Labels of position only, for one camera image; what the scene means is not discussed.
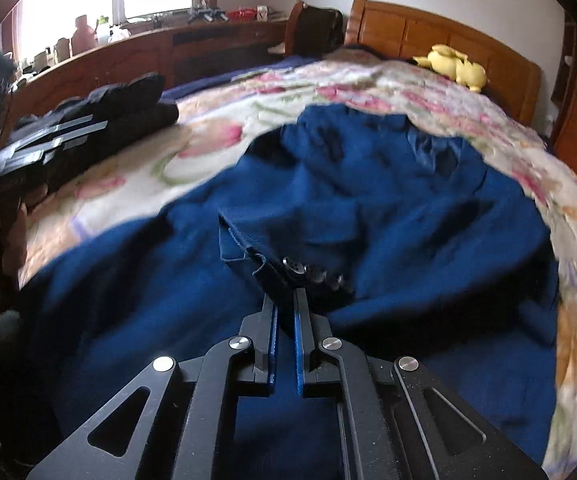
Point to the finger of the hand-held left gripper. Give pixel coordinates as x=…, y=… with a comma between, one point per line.
x=53, y=126
x=33, y=152

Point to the wooden bed headboard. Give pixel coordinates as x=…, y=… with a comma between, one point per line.
x=393, y=30

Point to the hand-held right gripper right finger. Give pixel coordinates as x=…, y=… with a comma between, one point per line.
x=297, y=355

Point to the white carton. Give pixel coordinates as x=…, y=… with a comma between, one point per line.
x=263, y=12

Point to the row of bottles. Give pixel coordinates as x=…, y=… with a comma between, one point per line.
x=88, y=35

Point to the floral blanket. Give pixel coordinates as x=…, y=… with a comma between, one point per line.
x=208, y=130

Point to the red basket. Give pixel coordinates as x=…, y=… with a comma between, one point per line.
x=241, y=14

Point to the yellow plush toy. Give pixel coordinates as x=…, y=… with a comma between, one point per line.
x=456, y=67

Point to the wooden desk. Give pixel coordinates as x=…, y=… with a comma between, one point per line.
x=133, y=60

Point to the navy bed sheet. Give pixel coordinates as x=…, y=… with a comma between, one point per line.
x=228, y=77

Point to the wooden chair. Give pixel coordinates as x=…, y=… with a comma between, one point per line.
x=294, y=25

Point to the blue blazer jacket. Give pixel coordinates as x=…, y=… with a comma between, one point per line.
x=393, y=220

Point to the pile of black clothes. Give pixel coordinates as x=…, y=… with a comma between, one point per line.
x=128, y=100

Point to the black tools on desk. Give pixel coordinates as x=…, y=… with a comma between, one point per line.
x=208, y=14

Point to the black backpack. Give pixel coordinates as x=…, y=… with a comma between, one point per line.
x=321, y=30

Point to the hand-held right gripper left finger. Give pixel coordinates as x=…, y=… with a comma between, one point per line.
x=272, y=355

